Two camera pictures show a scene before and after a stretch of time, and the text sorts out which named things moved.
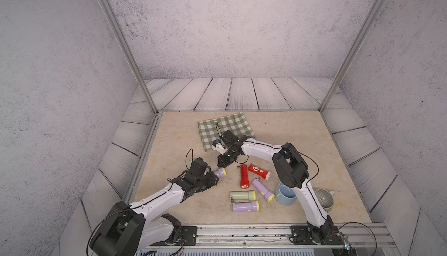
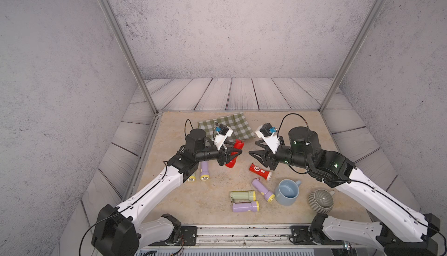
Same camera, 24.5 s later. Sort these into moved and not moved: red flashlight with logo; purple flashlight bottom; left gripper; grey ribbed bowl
Moved: left gripper
Not moved: purple flashlight bottom; red flashlight with logo; grey ribbed bowl
